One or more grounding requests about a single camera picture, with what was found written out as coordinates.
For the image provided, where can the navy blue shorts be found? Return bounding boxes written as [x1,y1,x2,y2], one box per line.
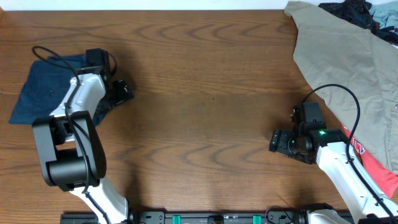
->
[8,54,111,128]

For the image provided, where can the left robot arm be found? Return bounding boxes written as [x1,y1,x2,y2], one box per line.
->
[32,49,137,224]

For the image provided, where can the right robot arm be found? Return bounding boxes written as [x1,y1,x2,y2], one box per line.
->
[269,103,397,223]

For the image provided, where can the red garment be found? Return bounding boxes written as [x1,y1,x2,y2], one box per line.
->
[351,124,397,197]

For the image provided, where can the khaki beige garment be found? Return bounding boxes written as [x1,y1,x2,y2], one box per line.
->
[284,1,398,175]

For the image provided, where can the black patterned garment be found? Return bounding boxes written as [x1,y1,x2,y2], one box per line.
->
[318,0,397,46]

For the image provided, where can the light blue garment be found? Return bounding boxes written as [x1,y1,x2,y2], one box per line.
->
[369,1,397,30]

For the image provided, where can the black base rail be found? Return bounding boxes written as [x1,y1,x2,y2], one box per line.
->
[60,203,352,224]

